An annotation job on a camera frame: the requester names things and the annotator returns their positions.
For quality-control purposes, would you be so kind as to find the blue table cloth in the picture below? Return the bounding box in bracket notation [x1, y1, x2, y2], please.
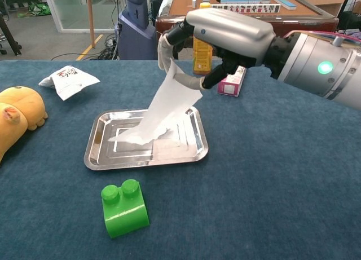
[0, 59, 361, 260]

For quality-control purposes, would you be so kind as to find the black floor cable bundle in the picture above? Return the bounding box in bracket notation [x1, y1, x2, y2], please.
[50, 31, 119, 61]

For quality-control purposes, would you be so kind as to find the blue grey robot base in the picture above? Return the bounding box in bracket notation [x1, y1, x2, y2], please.
[116, 0, 159, 60]

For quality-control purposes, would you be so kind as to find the silver metal tray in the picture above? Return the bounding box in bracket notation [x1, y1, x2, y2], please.
[83, 104, 209, 171]

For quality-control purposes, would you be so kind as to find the yellow tea bottle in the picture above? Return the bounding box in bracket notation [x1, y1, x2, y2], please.
[192, 2, 215, 76]

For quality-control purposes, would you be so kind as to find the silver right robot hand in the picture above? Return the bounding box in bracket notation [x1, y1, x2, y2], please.
[157, 8, 276, 90]

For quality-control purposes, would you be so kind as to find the black stand leg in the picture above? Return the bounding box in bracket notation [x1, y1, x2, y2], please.
[0, 11, 23, 56]

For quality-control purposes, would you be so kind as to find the white paper sheet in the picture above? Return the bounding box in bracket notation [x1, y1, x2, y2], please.
[108, 58, 203, 146]

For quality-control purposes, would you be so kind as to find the wooden pole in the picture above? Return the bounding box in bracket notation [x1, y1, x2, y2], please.
[86, 0, 96, 49]

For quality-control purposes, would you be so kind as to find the white snack bag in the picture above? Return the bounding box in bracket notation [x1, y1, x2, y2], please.
[38, 65, 101, 102]

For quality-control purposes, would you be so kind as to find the brown mahjong table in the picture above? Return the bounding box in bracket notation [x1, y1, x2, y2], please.
[155, 0, 340, 60]

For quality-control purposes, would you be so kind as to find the green bag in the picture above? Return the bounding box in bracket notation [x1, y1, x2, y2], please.
[28, 2, 51, 17]

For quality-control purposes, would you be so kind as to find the pink floral carton box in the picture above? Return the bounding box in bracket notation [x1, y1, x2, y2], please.
[217, 65, 247, 98]

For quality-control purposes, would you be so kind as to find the yellow plush chick toy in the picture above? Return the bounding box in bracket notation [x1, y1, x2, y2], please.
[0, 86, 49, 165]

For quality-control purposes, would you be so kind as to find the green toy building block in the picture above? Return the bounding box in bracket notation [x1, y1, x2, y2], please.
[100, 178, 151, 239]

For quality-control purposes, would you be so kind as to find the white-faced mahjong tile row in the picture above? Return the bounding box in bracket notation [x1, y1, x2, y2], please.
[210, 3, 281, 14]

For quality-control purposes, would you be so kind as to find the cardboard box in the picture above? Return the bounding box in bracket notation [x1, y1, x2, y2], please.
[298, 0, 350, 17]

